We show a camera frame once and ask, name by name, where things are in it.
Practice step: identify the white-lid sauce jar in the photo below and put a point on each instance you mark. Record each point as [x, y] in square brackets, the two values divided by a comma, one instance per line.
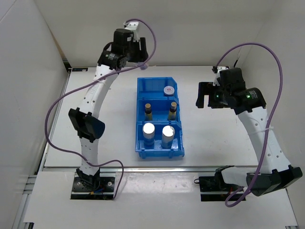
[168, 91]
[143, 67]

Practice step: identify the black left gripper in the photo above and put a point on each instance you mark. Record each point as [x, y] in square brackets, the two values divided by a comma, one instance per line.
[141, 55]

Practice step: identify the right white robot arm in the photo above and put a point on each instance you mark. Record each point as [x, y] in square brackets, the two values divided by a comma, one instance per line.
[275, 172]

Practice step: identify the front aluminium rail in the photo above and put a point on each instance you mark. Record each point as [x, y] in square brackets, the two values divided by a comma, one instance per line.
[204, 169]

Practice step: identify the yellow-label brown bottle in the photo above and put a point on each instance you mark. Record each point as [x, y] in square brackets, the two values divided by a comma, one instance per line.
[148, 112]
[172, 111]

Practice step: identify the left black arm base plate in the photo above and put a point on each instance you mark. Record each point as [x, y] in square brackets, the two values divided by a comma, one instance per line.
[103, 191]

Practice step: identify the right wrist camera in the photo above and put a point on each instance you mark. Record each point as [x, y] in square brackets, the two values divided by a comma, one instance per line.
[225, 76]

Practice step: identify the blue three-compartment plastic bin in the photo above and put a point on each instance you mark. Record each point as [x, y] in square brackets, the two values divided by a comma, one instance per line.
[150, 90]

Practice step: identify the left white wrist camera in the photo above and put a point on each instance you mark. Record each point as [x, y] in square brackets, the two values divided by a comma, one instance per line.
[134, 27]

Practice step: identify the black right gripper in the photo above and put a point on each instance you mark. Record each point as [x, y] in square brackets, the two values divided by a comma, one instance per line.
[207, 88]

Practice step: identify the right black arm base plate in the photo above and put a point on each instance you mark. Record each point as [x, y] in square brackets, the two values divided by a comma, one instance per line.
[211, 192]

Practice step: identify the blue-label silver-lid shaker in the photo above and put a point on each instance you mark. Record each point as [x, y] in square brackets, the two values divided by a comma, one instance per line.
[148, 131]
[168, 133]

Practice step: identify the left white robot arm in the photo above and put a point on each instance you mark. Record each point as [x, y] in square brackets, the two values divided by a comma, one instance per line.
[85, 117]

